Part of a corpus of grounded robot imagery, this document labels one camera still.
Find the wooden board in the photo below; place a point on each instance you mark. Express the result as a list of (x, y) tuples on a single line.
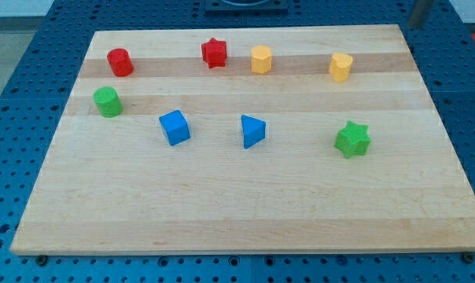
[(114, 186)]

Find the red star block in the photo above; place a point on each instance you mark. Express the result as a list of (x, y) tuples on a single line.
[(214, 53)]

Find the yellow heart block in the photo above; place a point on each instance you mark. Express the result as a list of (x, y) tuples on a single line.
[(340, 66)]

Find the blue cube block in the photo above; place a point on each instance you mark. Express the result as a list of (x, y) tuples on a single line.
[(175, 127)]

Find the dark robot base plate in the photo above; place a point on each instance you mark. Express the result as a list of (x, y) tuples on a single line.
[(245, 6)]

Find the grey metal pusher rod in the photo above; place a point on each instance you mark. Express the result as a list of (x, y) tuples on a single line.
[(419, 13)]

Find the green star block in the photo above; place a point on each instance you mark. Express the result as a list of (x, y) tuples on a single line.
[(353, 139)]

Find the blue triangle block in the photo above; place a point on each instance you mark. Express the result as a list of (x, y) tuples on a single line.
[(253, 130)]

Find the green cylinder block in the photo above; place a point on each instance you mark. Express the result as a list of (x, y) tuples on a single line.
[(107, 101)]

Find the red cylinder block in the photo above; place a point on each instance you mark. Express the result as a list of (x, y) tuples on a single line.
[(120, 62)]

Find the yellow hexagon block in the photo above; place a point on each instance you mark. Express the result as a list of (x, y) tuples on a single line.
[(261, 59)]

